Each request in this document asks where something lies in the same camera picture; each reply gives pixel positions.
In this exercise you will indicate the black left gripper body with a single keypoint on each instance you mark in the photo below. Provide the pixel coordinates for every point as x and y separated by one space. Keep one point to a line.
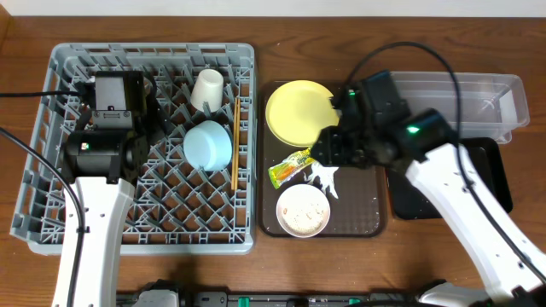
150 103

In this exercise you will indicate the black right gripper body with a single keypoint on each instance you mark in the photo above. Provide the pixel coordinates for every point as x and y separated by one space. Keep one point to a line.
359 147

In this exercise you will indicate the white tissue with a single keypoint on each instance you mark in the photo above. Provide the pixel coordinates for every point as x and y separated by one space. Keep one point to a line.
325 174

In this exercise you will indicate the green pandan cake wrapper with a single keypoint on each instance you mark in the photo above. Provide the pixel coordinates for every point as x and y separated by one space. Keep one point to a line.
289 167

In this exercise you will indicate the wooden chopsticks pair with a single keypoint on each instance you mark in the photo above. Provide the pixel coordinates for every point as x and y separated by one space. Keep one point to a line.
237 125

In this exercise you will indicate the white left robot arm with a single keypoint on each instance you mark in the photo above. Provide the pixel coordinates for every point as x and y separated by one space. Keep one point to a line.
101 160

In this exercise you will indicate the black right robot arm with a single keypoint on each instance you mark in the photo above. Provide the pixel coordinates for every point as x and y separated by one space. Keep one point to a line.
381 130

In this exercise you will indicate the grey dishwasher rack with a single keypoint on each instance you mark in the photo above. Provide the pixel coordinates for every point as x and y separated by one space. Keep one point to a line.
177 209

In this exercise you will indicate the light blue bowl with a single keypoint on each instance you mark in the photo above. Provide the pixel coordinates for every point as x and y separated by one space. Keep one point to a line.
208 146

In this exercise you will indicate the white plastic cup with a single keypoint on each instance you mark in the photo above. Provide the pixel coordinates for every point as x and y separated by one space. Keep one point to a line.
209 88

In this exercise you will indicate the dark brown serving tray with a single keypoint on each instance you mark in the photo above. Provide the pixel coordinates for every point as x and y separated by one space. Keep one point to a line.
359 210

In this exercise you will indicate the yellow plate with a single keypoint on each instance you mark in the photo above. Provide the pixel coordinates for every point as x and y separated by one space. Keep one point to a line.
297 111

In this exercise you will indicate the white bowl with food residue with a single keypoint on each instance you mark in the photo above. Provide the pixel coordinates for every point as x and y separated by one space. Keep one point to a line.
303 211

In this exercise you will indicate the black plastic bin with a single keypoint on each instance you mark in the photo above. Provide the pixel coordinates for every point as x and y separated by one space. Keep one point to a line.
409 203

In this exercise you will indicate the clear plastic bin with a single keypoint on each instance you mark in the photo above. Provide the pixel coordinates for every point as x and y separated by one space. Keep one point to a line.
493 105

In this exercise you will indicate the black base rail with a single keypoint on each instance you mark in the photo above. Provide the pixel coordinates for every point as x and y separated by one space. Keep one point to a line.
170 293

